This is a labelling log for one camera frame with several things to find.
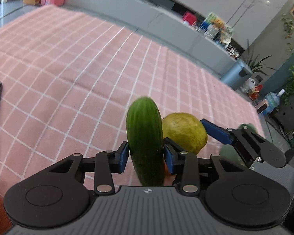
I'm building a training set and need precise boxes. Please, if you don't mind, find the red box on console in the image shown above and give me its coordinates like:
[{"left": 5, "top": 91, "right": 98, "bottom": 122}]
[{"left": 183, "top": 11, "right": 198, "bottom": 26}]

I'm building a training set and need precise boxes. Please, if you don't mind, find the green colander bowl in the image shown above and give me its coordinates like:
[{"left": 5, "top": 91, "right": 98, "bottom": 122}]
[{"left": 219, "top": 124, "right": 257, "bottom": 166}]

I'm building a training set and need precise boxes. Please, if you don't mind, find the teddy bear gift bundle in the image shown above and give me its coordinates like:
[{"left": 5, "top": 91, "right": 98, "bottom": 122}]
[{"left": 200, "top": 12, "right": 234, "bottom": 46}]

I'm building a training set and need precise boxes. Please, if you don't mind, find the pink checkered tablecloth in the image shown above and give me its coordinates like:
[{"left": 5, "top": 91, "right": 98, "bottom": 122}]
[{"left": 0, "top": 5, "right": 263, "bottom": 194}]

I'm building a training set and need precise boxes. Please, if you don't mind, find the blue-grey trash bin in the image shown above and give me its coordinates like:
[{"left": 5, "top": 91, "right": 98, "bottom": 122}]
[{"left": 220, "top": 59, "right": 253, "bottom": 91}]

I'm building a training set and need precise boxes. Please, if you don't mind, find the potted long-leaf plant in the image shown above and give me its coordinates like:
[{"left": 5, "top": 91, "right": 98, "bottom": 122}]
[{"left": 243, "top": 39, "right": 277, "bottom": 76}]

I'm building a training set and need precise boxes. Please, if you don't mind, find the yellow-green pear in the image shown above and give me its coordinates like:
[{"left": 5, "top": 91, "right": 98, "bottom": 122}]
[{"left": 162, "top": 112, "right": 208, "bottom": 155}]

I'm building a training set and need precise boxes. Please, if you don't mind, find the blue water bottle jug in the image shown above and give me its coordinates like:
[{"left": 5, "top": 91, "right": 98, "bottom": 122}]
[{"left": 264, "top": 89, "right": 285, "bottom": 114}]

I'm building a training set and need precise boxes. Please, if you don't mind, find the white plastic bag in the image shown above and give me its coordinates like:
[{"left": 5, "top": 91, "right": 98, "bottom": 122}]
[{"left": 240, "top": 78, "right": 256, "bottom": 93}]

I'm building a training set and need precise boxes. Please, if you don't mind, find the green cucumber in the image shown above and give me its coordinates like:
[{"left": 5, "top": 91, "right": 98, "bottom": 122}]
[{"left": 126, "top": 97, "right": 165, "bottom": 187}]

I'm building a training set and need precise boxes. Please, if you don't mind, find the pink small heater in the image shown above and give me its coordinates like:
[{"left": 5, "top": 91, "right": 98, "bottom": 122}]
[{"left": 255, "top": 99, "right": 269, "bottom": 114}]

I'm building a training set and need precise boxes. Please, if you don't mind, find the grey tv console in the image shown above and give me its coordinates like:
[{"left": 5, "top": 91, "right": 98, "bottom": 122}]
[{"left": 20, "top": 0, "right": 243, "bottom": 77}]

